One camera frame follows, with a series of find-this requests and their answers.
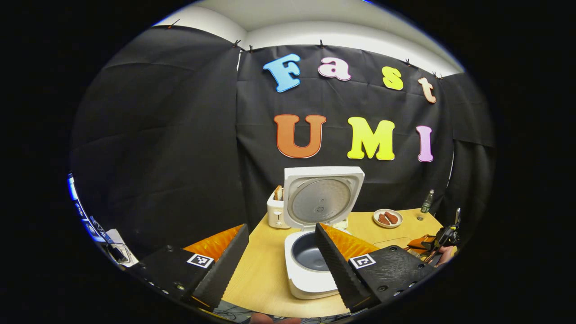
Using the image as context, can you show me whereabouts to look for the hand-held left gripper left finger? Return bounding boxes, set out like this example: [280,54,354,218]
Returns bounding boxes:
[128,224,250,312]

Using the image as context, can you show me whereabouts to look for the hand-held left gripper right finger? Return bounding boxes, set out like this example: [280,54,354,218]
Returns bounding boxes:
[315,223,436,313]

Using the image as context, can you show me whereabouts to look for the white rice cooker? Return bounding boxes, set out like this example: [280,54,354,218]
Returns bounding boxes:
[283,166,365,300]

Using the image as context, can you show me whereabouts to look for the clear water bottle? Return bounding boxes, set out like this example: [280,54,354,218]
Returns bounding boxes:
[420,189,435,214]

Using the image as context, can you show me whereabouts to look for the white round plate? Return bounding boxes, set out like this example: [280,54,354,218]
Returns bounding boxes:
[373,209,403,229]

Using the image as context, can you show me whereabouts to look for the white toaster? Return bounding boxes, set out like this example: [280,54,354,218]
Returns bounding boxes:
[266,185,291,229]

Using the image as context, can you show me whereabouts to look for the white device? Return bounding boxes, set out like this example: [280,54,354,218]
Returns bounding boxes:
[106,229,139,267]

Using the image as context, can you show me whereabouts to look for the black backdrop cloth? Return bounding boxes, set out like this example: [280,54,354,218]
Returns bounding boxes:
[70,25,498,259]

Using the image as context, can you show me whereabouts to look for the blue white printed board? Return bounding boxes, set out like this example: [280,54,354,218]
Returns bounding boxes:
[67,173,108,243]

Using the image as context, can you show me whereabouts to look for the black floor cables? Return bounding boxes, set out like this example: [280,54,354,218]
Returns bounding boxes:
[211,301,252,322]

